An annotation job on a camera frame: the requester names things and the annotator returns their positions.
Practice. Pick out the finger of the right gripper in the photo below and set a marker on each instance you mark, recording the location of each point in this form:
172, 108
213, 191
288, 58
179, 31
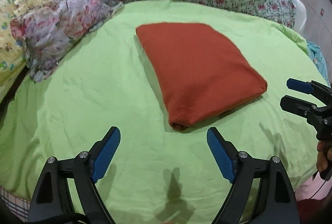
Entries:
300, 86
297, 106

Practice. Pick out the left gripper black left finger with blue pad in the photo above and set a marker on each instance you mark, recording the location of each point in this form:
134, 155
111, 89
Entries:
102, 153

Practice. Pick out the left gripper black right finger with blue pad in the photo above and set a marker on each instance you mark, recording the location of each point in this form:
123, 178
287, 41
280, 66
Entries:
224, 153

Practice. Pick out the rust orange knit sweater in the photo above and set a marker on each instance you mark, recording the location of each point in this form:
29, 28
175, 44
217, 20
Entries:
201, 72

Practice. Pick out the person's right hand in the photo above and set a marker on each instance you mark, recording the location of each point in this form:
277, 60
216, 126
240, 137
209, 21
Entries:
323, 155

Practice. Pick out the light blue cloth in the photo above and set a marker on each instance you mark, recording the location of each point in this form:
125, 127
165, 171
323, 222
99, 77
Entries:
317, 57

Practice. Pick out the light green bed sheet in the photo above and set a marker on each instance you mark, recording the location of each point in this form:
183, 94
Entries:
157, 173

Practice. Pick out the pink grey floral blanket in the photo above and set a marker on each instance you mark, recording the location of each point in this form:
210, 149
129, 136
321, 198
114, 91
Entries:
47, 33

